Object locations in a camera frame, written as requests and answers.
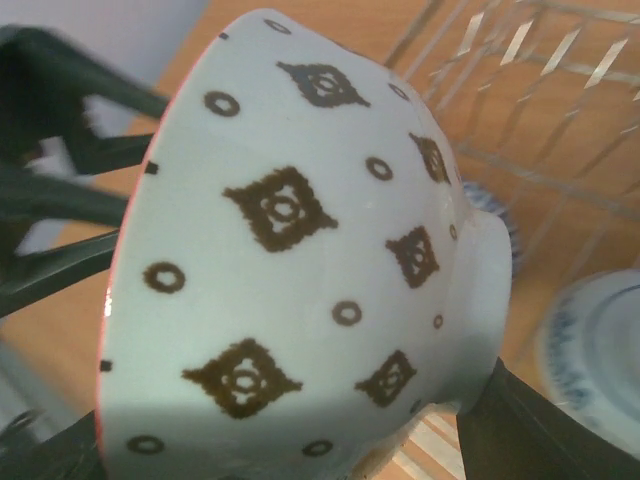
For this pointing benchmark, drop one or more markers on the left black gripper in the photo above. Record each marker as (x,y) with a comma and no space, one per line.
(49,85)

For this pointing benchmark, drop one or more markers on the wire dish rack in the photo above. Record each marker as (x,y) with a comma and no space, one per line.
(540,100)

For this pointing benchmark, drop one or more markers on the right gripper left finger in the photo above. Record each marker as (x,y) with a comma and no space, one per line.
(71,454)

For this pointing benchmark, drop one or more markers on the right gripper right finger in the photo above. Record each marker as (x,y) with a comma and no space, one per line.
(513,432)

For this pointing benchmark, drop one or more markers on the pink scale pattern bowl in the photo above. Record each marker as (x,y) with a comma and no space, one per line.
(299,273)

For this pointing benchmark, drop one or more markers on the blue floral bowl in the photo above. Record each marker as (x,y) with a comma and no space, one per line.
(588,355)

